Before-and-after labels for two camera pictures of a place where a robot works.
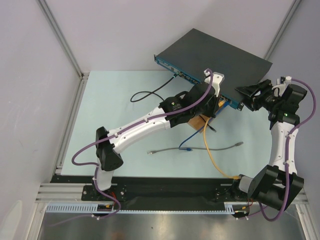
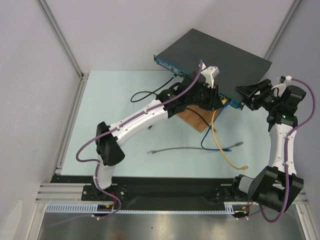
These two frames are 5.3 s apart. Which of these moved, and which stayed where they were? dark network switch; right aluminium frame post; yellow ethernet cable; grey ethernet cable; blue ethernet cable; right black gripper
Moved: blue ethernet cable; yellow ethernet cable
Stayed: right aluminium frame post; grey ethernet cable; dark network switch; right black gripper
